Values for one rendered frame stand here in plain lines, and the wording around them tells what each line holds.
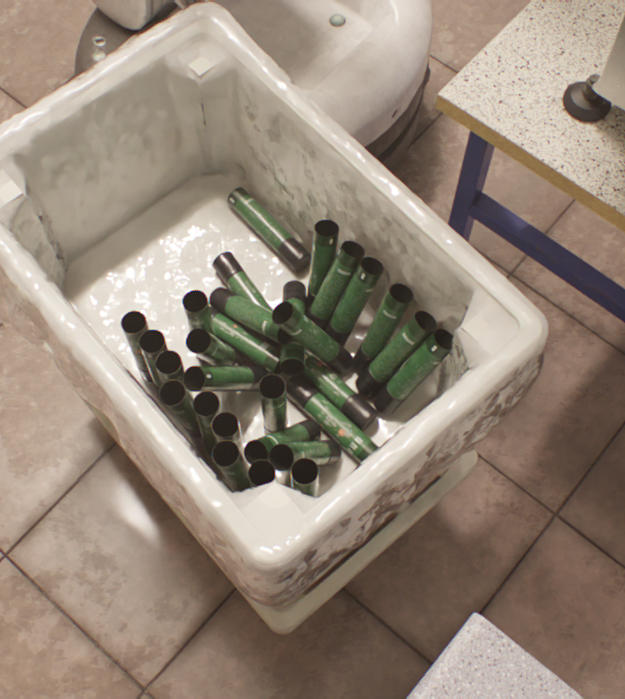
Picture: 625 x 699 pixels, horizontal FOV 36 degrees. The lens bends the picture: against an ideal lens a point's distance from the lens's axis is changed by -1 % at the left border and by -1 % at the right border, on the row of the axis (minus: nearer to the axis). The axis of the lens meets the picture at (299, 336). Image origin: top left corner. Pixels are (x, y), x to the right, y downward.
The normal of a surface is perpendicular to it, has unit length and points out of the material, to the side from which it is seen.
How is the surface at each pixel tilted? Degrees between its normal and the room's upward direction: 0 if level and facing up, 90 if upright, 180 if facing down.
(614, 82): 90
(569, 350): 0
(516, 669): 0
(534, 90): 0
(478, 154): 90
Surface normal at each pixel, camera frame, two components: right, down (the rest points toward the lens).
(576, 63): -0.01, -0.43
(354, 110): 0.43, 0.25
